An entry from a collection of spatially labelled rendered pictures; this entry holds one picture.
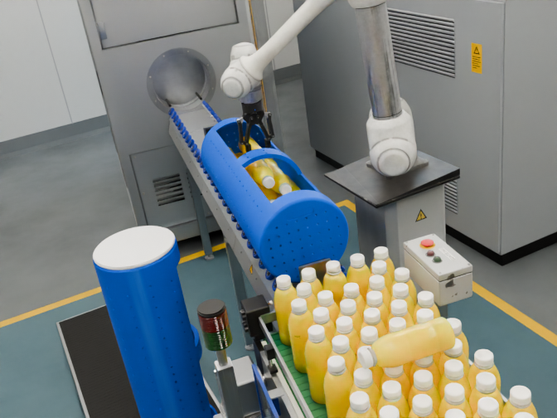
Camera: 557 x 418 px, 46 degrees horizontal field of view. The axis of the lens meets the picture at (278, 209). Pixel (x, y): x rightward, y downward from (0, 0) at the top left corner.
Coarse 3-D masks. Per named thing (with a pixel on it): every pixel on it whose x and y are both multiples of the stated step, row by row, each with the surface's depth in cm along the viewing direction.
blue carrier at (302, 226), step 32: (224, 128) 267; (256, 128) 271; (224, 160) 239; (256, 160) 227; (288, 160) 230; (224, 192) 234; (256, 192) 206; (288, 192) 196; (320, 192) 218; (256, 224) 198; (288, 224) 193; (320, 224) 197; (288, 256) 198; (320, 256) 201
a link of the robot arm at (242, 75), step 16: (320, 0) 221; (336, 0) 222; (304, 16) 222; (288, 32) 220; (272, 48) 219; (240, 64) 220; (256, 64) 220; (224, 80) 219; (240, 80) 218; (256, 80) 222; (240, 96) 221
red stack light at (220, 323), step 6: (204, 318) 142; (210, 318) 142; (216, 318) 142; (222, 318) 143; (228, 318) 146; (204, 324) 143; (210, 324) 143; (216, 324) 143; (222, 324) 144; (204, 330) 144; (210, 330) 143; (216, 330) 143
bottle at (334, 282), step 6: (324, 276) 184; (330, 276) 182; (336, 276) 182; (342, 276) 182; (324, 282) 183; (330, 282) 182; (336, 282) 181; (342, 282) 182; (324, 288) 184; (330, 288) 182; (336, 288) 182; (342, 288) 182; (336, 294) 182; (342, 294) 183; (336, 300) 183
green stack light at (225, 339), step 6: (228, 324) 146; (222, 330) 144; (228, 330) 146; (204, 336) 145; (210, 336) 144; (216, 336) 144; (222, 336) 145; (228, 336) 146; (204, 342) 147; (210, 342) 145; (216, 342) 145; (222, 342) 145; (228, 342) 146; (210, 348) 146; (216, 348) 146; (222, 348) 146
